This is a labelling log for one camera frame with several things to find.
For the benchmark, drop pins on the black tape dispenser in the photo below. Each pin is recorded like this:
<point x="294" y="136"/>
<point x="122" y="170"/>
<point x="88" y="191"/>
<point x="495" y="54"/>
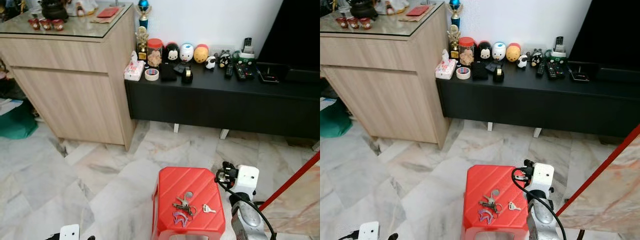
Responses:
<point x="498" y="74"/>
<point x="187" y="75"/>

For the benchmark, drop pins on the clear jar with red lid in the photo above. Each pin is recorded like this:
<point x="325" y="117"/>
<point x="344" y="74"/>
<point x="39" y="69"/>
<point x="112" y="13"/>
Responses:
<point x="466" y="52"/>
<point x="155" y="54"/>

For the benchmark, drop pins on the black tray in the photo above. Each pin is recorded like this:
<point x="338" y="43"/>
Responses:
<point x="272" y="72"/>
<point x="584" y="71"/>

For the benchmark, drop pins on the black mouse plush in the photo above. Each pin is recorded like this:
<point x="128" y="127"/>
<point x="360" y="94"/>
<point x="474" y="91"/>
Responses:
<point x="171" y="52"/>
<point x="484" y="51"/>

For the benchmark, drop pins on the yellow round plush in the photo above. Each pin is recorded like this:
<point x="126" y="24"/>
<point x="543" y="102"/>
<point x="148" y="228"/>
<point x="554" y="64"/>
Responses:
<point x="513" y="52"/>
<point x="201" y="54"/>

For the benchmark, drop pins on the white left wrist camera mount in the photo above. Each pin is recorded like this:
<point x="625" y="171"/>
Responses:
<point x="369" y="231"/>
<point x="70" y="233"/>

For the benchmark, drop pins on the light wooden cabinet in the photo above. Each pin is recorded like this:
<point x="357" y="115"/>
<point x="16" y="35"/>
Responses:
<point x="75" y="90"/>
<point x="390" y="90"/>

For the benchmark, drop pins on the black white toy figure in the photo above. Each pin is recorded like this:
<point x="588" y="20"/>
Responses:
<point x="224" y="59"/>
<point x="536" y="58"/>

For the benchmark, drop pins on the red envelope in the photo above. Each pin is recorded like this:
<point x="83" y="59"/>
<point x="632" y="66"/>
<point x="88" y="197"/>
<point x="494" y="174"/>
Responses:
<point x="108" y="12"/>
<point x="418" y="10"/>

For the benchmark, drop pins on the slim black remote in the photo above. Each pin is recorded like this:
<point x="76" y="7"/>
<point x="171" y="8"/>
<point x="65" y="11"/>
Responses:
<point x="540" y="69"/>
<point x="229" y="71"/>

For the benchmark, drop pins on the gold trophy with blue ball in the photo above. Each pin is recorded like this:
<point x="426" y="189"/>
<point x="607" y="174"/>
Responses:
<point x="143" y="37"/>
<point x="454" y="36"/>

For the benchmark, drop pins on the white round plush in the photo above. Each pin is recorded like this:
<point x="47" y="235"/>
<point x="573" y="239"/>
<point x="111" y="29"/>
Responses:
<point x="186" y="52"/>
<point x="499" y="51"/>

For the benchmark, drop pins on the red plastic stool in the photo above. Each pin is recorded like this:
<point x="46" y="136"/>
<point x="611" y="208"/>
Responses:
<point x="175" y="185"/>
<point x="482" y="182"/>

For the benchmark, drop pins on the black remote control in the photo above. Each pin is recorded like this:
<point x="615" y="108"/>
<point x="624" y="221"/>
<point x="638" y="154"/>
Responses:
<point x="560" y="69"/>
<point x="241" y="71"/>
<point x="249" y="70"/>
<point x="552" y="70"/>

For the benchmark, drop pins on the red rod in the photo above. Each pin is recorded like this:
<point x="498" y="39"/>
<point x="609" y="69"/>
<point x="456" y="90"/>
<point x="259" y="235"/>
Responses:
<point x="600" y="170"/>
<point x="292" y="176"/>

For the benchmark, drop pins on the black pot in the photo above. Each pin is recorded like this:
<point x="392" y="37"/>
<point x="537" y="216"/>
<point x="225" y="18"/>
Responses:
<point x="363" y="8"/>
<point x="54" y="10"/>

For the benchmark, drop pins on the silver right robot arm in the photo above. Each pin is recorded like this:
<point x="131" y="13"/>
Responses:
<point x="542" y="220"/>
<point x="247" y="220"/>

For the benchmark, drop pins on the pink white tissue box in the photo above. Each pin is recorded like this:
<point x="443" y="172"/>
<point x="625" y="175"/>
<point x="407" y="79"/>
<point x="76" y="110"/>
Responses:
<point x="445" y="69"/>
<point x="133" y="71"/>

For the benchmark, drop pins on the green bag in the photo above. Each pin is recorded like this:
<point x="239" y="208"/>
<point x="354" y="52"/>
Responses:
<point x="334" y="121"/>
<point x="17" y="122"/>

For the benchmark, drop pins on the key bunch with silver tag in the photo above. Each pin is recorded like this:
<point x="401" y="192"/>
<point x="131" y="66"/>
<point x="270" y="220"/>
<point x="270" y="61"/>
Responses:
<point x="183" y="205"/>
<point x="490" y="203"/>

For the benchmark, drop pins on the black wallet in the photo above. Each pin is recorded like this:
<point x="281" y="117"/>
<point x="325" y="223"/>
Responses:
<point x="479" y="71"/>
<point x="167" y="72"/>

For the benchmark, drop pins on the single silver key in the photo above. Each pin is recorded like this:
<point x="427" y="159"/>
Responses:
<point x="208" y="208"/>
<point x="513" y="205"/>

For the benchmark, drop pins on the black TV console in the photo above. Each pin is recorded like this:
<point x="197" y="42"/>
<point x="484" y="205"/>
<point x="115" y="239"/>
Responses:
<point x="540" y="102"/>
<point x="225" y="105"/>

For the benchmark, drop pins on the black television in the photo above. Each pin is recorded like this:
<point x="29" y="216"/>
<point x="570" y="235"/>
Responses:
<point x="295" y="35"/>
<point x="607" y="32"/>

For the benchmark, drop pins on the white figurine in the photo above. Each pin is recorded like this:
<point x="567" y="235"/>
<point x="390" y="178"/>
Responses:
<point x="85" y="7"/>
<point x="395" y="6"/>

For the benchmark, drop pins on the small black pouch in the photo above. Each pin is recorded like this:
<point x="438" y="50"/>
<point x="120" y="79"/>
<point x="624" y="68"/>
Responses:
<point x="179" y="68"/>
<point x="491" y="66"/>

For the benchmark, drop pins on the small panda figure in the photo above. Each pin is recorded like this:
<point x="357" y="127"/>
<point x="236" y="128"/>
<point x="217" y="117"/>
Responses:
<point x="522" y="61"/>
<point x="210" y="62"/>

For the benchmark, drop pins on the small red cup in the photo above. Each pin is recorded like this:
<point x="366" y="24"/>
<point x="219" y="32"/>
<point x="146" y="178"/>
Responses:
<point x="33" y="24"/>
<point x="366" y="23"/>
<point x="354" y="23"/>
<point x="342" y="22"/>
<point x="58" y="25"/>
<point x="45" y="24"/>

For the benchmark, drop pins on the white tape roll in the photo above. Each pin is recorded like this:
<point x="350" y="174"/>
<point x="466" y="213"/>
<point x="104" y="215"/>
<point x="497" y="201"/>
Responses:
<point x="151" y="74"/>
<point x="463" y="73"/>

